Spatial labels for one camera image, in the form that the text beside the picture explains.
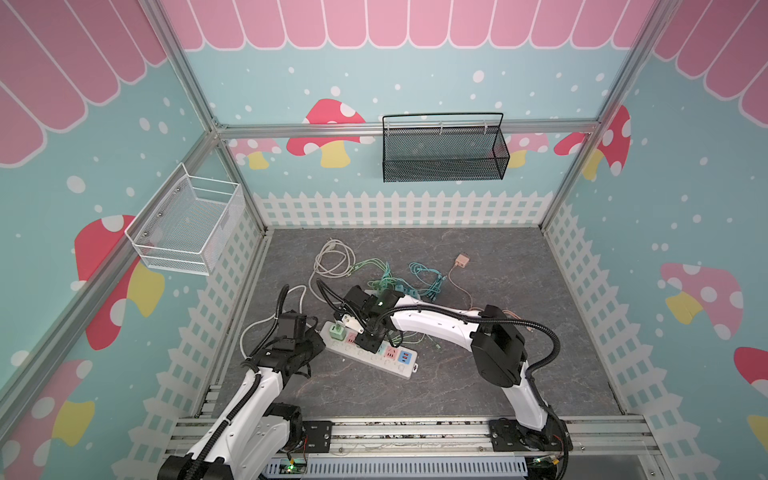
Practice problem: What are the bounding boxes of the green plug adapter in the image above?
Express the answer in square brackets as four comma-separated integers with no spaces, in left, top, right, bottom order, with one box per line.
[329,323,347,341]

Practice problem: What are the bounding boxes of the large white colourful power strip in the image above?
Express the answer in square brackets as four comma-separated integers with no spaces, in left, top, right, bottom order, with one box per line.
[319,321,420,380]

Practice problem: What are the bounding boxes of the green charging cables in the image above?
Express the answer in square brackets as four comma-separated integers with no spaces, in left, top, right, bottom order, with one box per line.
[347,257,529,349]

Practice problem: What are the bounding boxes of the pink plug adapter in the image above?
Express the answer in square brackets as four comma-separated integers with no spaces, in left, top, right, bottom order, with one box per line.
[446,254,471,297]

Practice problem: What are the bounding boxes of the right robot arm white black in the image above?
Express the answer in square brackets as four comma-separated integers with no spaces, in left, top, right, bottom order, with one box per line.
[315,280,573,479]

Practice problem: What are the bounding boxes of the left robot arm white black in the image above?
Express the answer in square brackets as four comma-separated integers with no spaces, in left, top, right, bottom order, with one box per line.
[157,285,325,479]

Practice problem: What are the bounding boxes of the white coiled power cord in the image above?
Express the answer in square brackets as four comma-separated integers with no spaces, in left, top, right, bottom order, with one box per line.
[238,238,358,361]

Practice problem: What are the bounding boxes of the grey slotted cable duct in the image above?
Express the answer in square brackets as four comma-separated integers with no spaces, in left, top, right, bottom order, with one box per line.
[262,456,529,479]

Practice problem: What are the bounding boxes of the white wire mesh basket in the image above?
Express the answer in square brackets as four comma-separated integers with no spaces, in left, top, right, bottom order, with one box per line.
[125,164,245,276]

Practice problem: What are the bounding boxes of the black wire mesh basket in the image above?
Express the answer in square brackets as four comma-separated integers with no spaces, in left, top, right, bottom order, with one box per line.
[381,112,511,183]

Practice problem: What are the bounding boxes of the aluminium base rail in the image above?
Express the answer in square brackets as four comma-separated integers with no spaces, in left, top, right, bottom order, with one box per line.
[161,413,667,460]

